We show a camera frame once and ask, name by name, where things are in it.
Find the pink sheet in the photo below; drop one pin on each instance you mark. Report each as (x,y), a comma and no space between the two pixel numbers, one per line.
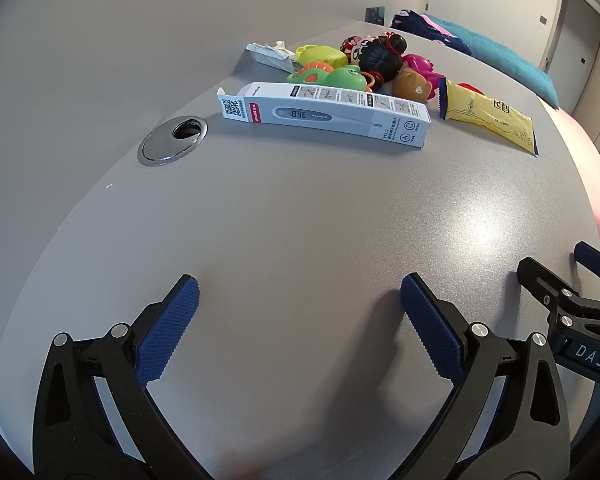
(592,160)

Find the orange plastic toy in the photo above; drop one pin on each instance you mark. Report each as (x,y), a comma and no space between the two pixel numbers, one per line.
(314,66)

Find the yellow snack packet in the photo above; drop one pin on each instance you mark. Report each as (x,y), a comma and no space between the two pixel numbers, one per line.
(490,116)

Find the white thermometer box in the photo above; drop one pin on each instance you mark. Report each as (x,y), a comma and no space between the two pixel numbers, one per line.
(330,117)

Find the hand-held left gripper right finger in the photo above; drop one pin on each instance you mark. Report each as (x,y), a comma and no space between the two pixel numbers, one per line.
(430,330)

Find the yellow frog toy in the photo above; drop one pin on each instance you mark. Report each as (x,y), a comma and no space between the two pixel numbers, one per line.
(321,55)

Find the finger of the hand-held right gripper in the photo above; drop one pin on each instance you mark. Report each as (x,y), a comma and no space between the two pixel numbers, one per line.
(542,277)
(596,260)

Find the green plastic toy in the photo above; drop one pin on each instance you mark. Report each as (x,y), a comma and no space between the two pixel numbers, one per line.
(337,79)

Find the black-haired doll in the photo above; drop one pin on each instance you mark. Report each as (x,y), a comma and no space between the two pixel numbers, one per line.
(380,60)

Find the white folded paper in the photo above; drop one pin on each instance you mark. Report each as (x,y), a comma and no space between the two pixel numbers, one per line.
(270,53)

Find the brown round toy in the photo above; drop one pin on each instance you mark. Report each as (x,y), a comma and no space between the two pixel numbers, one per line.
(412,85)

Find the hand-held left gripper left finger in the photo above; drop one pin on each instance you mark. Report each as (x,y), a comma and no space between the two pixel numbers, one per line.
(172,325)

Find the pink plastic toy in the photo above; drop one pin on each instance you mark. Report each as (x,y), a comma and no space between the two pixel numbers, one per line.
(421,65)

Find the dark blue printed cloth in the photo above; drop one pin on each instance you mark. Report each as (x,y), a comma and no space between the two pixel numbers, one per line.
(425,26)

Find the grey door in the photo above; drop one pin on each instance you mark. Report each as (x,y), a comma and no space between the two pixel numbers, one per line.
(575,35)

